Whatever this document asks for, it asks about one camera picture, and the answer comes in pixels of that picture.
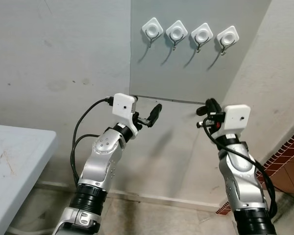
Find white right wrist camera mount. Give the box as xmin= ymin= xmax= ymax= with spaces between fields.
xmin=223 ymin=104 xmax=251 ymax=133

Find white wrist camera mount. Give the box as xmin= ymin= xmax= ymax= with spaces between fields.
xmin=111 ymin=93 xmax=140 ymax=136
xmin=223 ymin=104 xmax=251 ymax=133

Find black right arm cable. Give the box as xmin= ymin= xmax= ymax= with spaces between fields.
xmin=200 ymin=119 xmax=278 ymax=217

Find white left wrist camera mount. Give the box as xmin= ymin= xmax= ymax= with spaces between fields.
xmin=111 ymin=93 xmax=140 ymax=136

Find white folding table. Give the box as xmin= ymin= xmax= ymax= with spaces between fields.
xmin=0 ymin=123 xmax=58 ymax=235

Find grey wall panel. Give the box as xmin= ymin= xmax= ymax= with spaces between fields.
xmin=130 ymin=0 xmax=273 ymax=104

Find white square adhesive wall hook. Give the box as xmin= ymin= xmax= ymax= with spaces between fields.
xmin=141 ymin=18 xmax=164 ymax=48
xmin=216 ymin=25 xmax=240 ymax=56
xmin=165 ymin=20 xmax=189 ymax=51
xmin=191 ymin=23 xmax=215 ymax=53

